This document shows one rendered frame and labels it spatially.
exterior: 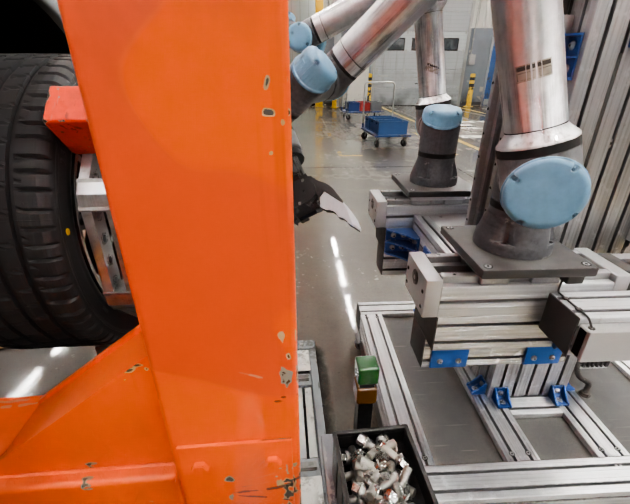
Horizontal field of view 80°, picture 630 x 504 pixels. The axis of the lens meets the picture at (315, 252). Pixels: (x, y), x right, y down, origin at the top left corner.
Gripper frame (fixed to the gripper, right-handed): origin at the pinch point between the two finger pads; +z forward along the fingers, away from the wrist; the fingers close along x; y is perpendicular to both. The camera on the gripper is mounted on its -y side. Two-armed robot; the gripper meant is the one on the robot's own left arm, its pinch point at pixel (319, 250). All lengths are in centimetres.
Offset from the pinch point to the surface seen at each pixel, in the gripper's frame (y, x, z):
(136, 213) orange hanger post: -34.1, 7.8, 0.2
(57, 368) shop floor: 70, 137, -23
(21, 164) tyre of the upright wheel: -19.9, 35.3, -27.4
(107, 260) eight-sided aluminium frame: -4.8, 37.0, -14.2
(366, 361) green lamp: 12.6, 2.0, 19.8
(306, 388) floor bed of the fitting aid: 83, 40, 23
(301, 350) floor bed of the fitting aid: 96, 40, 8
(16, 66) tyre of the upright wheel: -18, 36, -50
